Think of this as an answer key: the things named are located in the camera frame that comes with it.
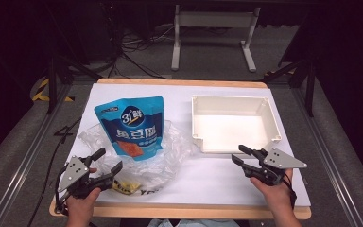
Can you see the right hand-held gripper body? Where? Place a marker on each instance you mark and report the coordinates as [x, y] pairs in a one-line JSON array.
[[280, 160]]

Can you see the black stand legs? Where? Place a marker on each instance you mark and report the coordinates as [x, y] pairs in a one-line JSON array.
[[305, 82], [58, 78]]

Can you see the aluminium floor rail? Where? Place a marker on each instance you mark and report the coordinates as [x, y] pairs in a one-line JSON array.
[[331, 164], [25, 157]]

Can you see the white metal desk frame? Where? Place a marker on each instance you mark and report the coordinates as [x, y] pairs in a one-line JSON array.
[[214, 20]]

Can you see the yellow snack packet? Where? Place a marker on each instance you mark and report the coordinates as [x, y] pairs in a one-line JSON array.
[[126, 186]]

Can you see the blue food pouch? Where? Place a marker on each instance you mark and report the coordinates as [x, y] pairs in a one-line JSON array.
[[132, 126]]

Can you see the person's left hand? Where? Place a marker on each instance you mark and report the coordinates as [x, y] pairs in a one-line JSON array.
[[82, 208]]

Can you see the white table sheet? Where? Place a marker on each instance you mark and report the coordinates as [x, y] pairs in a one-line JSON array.
[[208, 183]]

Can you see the person's right hand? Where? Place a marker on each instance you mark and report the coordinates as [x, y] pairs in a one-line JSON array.
[[275, 197]]

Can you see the yellow black hazard tape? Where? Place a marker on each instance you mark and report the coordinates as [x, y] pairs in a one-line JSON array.
[[42, 93]]

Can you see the white plastic box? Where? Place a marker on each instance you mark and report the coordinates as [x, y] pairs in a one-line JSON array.
[[233, 126]]

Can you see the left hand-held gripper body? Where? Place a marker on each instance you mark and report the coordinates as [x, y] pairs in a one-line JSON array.
[[73, 173]]

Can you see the clear plastic bag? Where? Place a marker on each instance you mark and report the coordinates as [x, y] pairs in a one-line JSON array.
[[167, 148]]

